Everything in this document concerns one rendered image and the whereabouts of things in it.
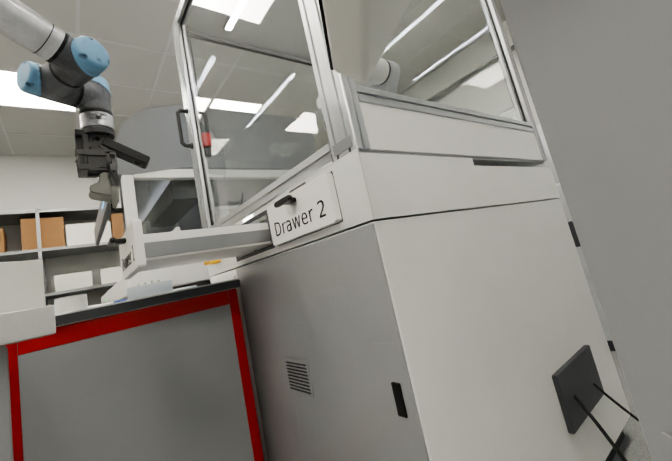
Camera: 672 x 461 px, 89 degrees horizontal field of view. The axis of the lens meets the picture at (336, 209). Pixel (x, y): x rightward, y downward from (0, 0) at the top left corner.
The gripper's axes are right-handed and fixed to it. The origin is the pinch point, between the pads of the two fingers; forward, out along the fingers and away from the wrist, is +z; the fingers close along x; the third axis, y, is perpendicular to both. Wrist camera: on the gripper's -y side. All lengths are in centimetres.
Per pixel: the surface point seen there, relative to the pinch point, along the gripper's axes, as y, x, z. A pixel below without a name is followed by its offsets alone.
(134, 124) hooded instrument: -21, -80, -63
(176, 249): -9.6, 13.1, 15.4
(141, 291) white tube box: -6.2, -19.7, 22.3
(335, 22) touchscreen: -10, 81, 5
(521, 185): -101, 56, 16
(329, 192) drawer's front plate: -33, 46, 12
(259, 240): -31.3, 13.2, 16.0
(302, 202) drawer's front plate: -32.9, 35.5, 11.3
